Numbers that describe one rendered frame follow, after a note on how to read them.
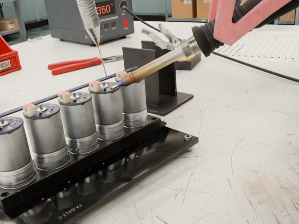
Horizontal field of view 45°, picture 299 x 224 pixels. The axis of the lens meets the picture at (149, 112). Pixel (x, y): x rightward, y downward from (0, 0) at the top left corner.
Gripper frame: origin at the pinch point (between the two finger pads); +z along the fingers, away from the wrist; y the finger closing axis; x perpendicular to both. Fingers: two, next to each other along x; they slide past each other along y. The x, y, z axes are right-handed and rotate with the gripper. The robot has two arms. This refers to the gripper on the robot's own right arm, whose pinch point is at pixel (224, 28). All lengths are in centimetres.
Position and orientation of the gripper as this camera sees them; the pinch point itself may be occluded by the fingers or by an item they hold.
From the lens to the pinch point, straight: 27.5
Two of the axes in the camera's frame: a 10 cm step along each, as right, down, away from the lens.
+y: 0.2, 3.9, -9.2
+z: -4.3, 8.3, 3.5
